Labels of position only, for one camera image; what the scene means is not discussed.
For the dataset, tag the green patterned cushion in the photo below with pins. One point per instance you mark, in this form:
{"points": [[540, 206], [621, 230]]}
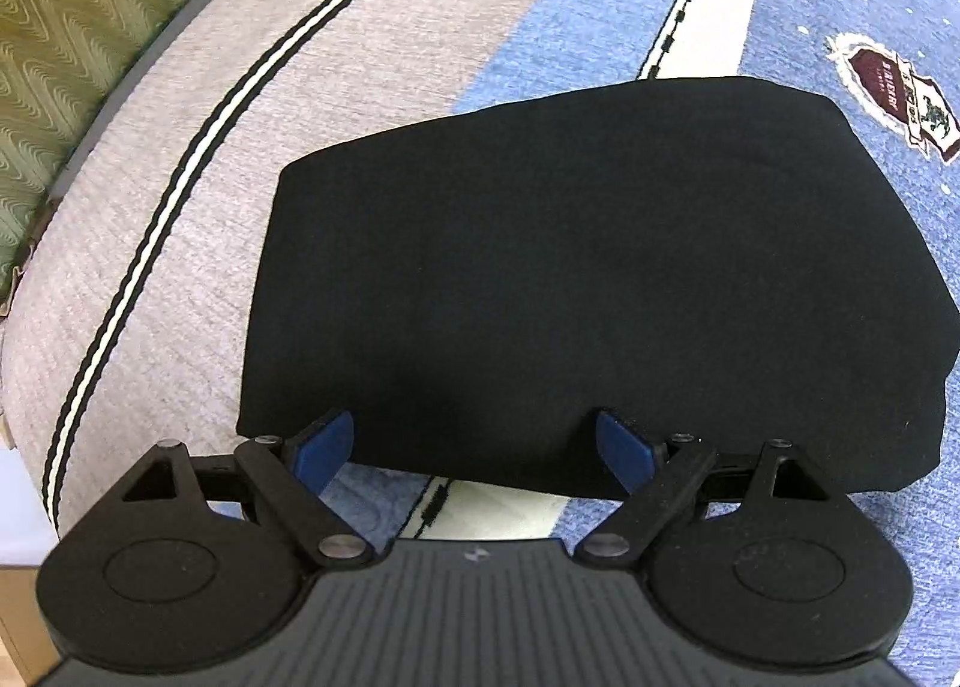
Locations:
{"points": [[82, 34]]}

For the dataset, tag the striped blue and grey bedsheet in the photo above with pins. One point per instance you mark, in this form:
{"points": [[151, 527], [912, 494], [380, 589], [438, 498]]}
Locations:
{"points": [[225, 207]]}

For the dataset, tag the black pants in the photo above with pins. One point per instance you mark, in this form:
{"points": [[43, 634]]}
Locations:
{"points": [[562, 282]]}

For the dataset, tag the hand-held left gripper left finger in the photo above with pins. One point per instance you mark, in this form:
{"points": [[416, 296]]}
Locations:
{"points": [[326, 451]]}

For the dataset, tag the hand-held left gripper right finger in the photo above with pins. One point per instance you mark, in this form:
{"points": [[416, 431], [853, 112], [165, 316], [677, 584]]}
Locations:
{"points": [[624, 453]]}

